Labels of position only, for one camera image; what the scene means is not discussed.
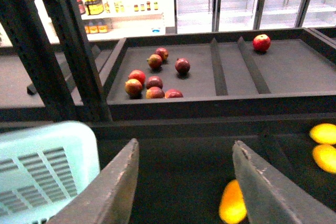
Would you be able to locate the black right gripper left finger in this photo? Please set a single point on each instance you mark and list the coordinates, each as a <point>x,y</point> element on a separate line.
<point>109,197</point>

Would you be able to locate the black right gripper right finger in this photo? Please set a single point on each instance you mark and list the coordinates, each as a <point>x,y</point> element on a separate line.
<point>271,197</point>

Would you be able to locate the yellow mango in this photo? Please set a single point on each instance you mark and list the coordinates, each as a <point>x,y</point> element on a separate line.
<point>232,208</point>

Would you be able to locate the light blue plastic basket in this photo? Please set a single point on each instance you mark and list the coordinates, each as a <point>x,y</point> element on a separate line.
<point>44,168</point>

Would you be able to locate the yellow lemon on shelf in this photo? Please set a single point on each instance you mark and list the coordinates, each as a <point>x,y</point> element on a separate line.
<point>324,156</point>
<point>323,133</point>

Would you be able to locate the red apple pile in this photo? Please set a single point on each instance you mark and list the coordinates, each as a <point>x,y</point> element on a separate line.
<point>138,81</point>

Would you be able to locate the black produce tray upper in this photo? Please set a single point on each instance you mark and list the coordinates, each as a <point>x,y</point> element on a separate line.
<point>220,74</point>

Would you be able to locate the red apple alone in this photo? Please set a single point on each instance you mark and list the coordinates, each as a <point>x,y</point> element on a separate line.
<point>261,43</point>

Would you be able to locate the white bottle shelf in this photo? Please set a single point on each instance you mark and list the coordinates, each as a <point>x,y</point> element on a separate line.
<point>132,18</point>

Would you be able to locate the glass door refrigerator cabinet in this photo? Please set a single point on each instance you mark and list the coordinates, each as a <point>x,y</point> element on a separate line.
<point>204,16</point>

